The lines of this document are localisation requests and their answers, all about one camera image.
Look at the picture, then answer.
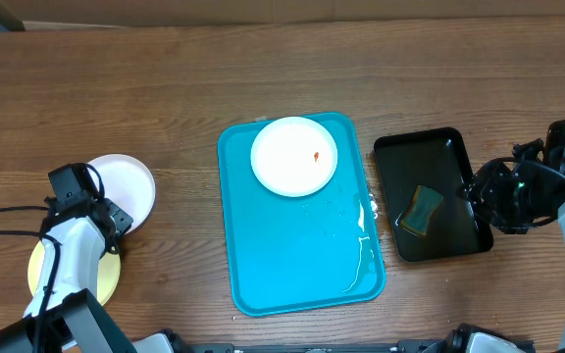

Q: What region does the green yellow sponge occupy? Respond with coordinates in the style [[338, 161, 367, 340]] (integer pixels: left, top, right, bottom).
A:
[[399, 185, 443, 236]]

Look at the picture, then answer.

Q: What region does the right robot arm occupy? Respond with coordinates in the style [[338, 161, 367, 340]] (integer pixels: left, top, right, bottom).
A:
[[460, 120, 565, 351]]

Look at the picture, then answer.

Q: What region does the teal plastic tray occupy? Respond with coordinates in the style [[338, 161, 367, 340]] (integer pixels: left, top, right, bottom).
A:
[[217, 112, 386, 317]]

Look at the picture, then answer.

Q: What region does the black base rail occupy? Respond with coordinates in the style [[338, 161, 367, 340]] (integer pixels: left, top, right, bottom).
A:
[[159, 323, 537, 353]]

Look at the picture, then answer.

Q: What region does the white plate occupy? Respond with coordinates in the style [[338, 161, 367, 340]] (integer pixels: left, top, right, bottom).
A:
[[89, 154, 156, 233], [250, 117, 338, 197]]

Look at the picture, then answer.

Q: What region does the yellow-green plate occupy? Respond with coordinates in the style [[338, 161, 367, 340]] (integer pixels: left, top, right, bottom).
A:
[[27, 242, 121, 306]]

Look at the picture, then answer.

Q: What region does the black water tray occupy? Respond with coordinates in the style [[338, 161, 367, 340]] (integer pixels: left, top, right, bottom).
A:
[[374, 127, 493, 263]]

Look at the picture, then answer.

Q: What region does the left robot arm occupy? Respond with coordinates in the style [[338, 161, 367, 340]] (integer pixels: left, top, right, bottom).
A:
[[0, 163, 135, 352]]

